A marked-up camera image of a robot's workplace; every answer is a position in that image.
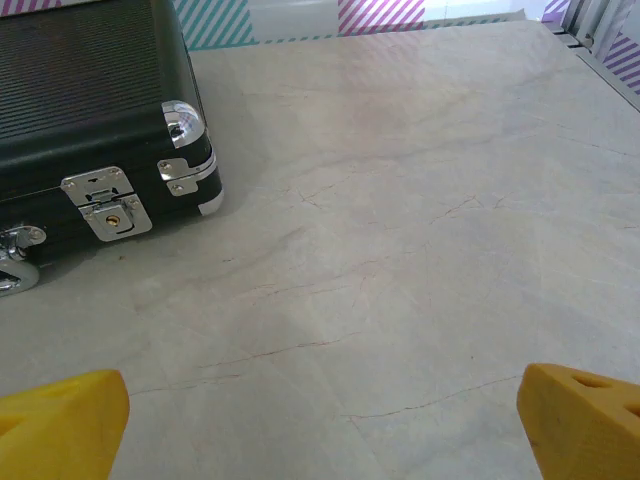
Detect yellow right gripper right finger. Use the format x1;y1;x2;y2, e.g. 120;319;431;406
516;363;640;480

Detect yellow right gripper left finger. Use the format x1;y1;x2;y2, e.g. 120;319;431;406
0;368;131;480

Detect black hard case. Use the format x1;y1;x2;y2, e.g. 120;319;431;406
0;0;225;299

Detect grey aluminium side rail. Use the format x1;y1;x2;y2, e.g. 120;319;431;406
549;24;640;112

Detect grey aluminium corner post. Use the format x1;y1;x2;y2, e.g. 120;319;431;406
562;0;624;49

